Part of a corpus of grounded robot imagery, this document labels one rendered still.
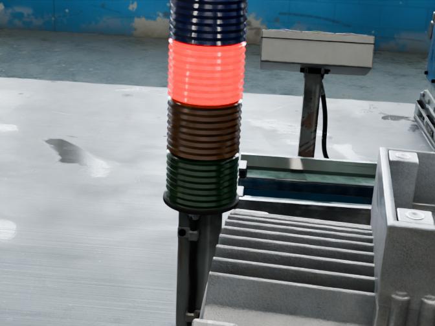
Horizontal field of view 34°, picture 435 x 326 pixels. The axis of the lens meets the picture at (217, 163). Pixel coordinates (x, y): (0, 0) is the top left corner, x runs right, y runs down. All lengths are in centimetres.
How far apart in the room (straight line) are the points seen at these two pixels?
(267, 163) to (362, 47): 25
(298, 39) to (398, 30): 542
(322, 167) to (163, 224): 26
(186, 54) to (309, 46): 57
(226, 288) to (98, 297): 56
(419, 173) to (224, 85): 19
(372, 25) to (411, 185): 608
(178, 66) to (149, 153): 82
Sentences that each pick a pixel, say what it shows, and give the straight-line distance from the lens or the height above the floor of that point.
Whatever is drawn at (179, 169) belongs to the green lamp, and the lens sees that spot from 56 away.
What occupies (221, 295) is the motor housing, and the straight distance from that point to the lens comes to 34.
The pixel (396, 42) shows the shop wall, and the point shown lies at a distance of 651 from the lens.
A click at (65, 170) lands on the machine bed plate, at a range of 127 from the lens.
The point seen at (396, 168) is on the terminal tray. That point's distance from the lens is 38.
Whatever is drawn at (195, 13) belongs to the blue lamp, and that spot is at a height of 119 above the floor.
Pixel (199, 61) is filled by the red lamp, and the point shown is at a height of 115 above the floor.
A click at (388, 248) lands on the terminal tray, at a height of 113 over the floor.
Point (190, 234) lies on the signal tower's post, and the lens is 59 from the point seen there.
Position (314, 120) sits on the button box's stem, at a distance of 112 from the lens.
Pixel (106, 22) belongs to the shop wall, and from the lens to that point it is 657.
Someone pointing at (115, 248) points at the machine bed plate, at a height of 80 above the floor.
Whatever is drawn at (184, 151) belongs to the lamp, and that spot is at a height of 108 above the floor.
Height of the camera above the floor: 127
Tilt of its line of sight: 21 degrees down
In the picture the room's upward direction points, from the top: 3 degrees clockwise
